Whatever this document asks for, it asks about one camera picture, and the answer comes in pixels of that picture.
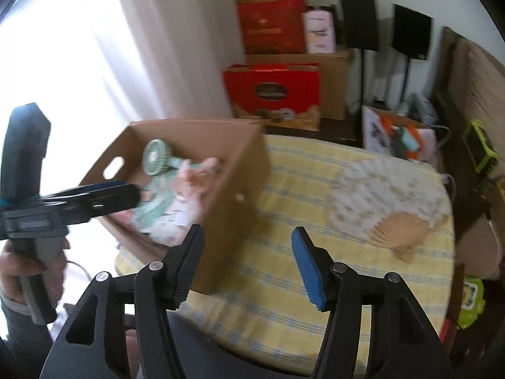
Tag white curtain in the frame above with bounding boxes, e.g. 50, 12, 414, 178
0, 0, 245, 253

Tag red gift box gold print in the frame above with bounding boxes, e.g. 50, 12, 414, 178
236, 0, 308, 55

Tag lime green frame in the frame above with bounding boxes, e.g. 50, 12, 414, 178
462, 119, 497, 174

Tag black speaker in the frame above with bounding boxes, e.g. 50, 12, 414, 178
392, 3, 434, 61
339, 0, 380, 52

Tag pink and green packets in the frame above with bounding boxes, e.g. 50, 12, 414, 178
174, 157, 222, 227

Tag black speaker stand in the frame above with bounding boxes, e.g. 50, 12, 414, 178
401, 57, 413, 104
356, 49, 366, 108

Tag pink round canister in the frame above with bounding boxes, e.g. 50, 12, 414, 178
302, 8, 337, 54

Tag white paper bag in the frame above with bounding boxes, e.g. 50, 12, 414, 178
362, 105, 439, 163

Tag person's left hand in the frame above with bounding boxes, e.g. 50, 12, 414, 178
0, 239, 72, 308

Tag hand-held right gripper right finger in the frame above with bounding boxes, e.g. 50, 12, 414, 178
291, 227, 454, 379

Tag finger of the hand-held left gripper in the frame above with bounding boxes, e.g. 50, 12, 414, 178
41, 179, 145, 219

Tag white folding fan bamboo ribs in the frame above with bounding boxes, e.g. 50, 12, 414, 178
327, 160, 451, 262

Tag yellow striped tablecloth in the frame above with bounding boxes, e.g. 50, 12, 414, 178
114, 134, 456, 377

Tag green handheld electric fan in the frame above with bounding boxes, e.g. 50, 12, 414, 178
142, 139, 195, 177

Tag red gift box oval label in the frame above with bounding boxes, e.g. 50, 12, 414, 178
223, 63, 322, 132

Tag lime green plastic container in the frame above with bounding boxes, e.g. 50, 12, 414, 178
457, 275, 487, 329

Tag closed brown cardboard box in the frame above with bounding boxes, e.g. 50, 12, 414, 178
245, 49, 353, 121

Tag person's left forearm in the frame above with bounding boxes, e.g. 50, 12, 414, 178
0, 292, 56, 350

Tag brown sofa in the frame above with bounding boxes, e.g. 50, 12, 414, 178
432, 26, 505, 192

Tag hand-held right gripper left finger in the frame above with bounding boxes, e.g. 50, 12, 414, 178
39, 224, 206, 379

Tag brown cardboard box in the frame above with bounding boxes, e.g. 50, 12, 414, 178
77, 120, 273, 296
245, 49, 353, 121

